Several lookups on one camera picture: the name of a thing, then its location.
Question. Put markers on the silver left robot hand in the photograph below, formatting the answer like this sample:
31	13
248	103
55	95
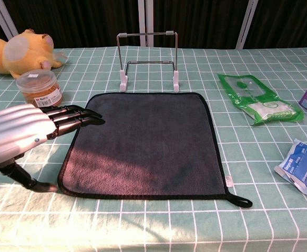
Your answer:
14	128

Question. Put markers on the grey and blue cloth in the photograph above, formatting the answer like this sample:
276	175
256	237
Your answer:
143	147

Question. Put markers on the clear jar of rubber bands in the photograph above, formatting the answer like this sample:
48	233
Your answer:
39	88

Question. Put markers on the yellow plush toy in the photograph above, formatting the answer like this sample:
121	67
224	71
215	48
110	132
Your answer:
19	55

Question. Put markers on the green checkered tablecloth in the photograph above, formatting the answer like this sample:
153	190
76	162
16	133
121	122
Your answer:
153	225

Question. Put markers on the green plastic package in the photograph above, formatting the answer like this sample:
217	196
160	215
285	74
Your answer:
264	105

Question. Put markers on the blue and white packet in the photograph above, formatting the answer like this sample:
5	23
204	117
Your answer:
303	168

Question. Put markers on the white metal frame post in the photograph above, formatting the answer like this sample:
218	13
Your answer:
246	25
3	17
150	23
142	23

